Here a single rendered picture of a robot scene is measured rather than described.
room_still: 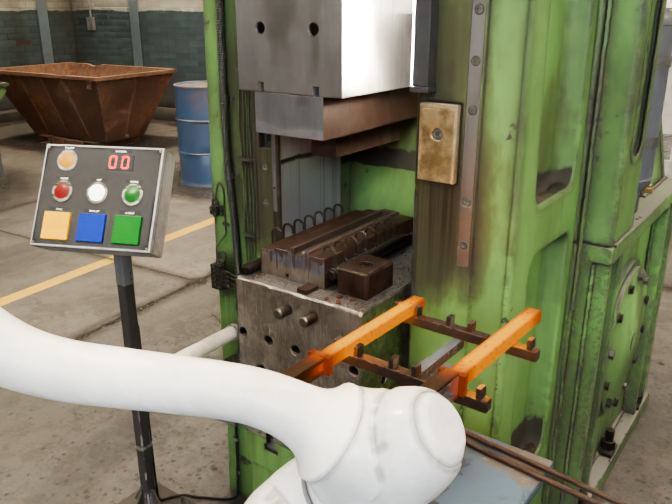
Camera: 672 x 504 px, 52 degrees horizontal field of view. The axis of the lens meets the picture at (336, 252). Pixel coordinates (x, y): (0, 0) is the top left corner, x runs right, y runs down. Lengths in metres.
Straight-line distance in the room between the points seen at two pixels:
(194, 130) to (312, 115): 4.73
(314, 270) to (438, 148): 0.41
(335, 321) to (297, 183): 0.49
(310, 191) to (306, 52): 0.54
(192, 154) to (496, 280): 4.95
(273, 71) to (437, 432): 1.12
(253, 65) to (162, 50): 8.51
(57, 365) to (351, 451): 0.29
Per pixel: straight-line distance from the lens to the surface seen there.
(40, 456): 2.84
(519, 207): 1.51
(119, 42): 10.74
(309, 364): 1.18
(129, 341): 2.12
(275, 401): 0.64
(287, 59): 1.58
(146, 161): 1.88
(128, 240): 1.84
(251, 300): 1.73
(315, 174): 1.97
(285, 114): 1.60
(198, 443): 2.74
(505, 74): 1.47
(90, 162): 1.95
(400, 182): 2.02
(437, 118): 1.52
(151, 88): 8.30
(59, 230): 1.94
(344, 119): 1.60
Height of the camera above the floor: 1.55
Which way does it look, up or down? 20 degrees down
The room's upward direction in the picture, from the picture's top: straight up
